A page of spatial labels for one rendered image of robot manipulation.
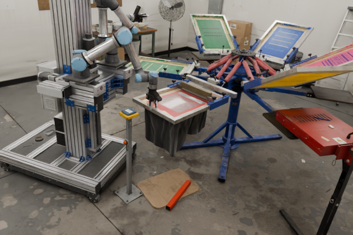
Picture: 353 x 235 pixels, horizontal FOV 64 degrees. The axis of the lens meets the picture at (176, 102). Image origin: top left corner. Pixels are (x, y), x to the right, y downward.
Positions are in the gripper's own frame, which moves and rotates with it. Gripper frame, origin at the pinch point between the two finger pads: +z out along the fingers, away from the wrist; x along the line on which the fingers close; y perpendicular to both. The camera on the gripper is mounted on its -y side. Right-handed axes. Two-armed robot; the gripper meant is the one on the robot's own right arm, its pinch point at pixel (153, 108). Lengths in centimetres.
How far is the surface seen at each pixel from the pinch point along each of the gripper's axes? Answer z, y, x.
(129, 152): 45, 10, 20
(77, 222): 98, 13, 77
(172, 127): 13.8, -18.5, -7.3
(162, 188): 96, -7, -11
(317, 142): -11, -129, -42
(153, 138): 39.1, 7.6, -8.5
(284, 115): -12, -95, -62
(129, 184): 84, 10, 20
